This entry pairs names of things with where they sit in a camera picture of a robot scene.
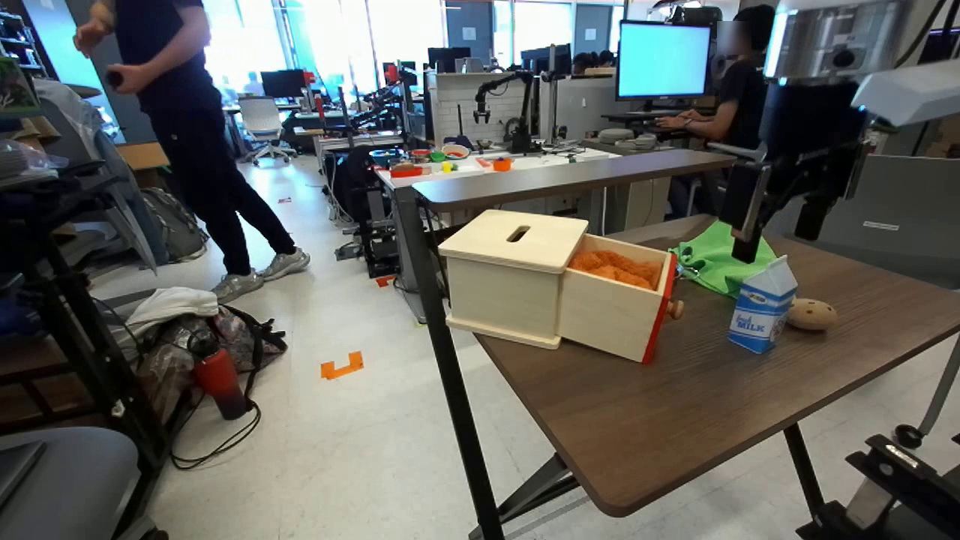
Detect grey panel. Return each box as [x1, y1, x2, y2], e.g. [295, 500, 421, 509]
[813, 146, 960, 290]

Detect orange pieces in drawer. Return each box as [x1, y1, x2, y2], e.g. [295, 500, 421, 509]
[571, 246, 663, 293]

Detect blue white milk carton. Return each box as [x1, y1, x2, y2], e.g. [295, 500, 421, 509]
[725, 254, 802, 361]

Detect orange bracket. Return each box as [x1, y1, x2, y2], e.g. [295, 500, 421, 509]
[317, 347, 368, 384]

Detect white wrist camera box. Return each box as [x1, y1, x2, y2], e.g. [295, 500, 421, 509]
[850, 58, 960, 131]

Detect seated person in black shirt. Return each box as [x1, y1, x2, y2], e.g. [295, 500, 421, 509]
[653, 2, 781, 155]

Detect standing person in dark clothes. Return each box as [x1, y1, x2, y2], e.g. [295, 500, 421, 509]
[73, 0, 316, 307]

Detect black cable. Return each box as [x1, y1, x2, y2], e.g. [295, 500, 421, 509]
[165, 400, 268, 473]

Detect white office chair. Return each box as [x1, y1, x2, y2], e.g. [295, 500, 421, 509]
[236, 94, 304, 169]

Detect black shelf rack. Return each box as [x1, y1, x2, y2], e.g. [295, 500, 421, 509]
[0, 158, 174, 507]

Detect cream wooden box with slot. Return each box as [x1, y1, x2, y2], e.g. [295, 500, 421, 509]
[434, 207, 591, 353]

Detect grey chair seat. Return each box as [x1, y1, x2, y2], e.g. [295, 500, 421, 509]
[0, 425, 143, 540]

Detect computer monitor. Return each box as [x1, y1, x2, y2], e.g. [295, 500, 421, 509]
[613, 17, 718, 104]

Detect green cloth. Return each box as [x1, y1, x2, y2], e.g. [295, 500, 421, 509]
[676, 219, 782, 299]

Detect white cloth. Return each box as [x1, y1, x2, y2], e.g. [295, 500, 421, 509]
[122, 286, 222, 340]

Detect brown wooden table black legs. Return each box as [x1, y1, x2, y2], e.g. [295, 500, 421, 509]
[410, 211, 960, 540]

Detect dark bag pile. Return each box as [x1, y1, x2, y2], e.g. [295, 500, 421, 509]
[131, 302, 292, 422]

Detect brown potato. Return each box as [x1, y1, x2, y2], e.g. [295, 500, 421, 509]
[785, 293, 839, 337]

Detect wooden drawer with orange front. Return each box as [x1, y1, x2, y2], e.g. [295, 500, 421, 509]
[555, 235, 688, 367]

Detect grey desk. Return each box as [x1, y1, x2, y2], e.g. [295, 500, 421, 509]
[386, 146, 745, 293]

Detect black metal stand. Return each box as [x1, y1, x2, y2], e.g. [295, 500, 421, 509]
[793, 430, 960, 540]

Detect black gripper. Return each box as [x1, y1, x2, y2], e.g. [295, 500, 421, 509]
[728, 75, 872, 268]

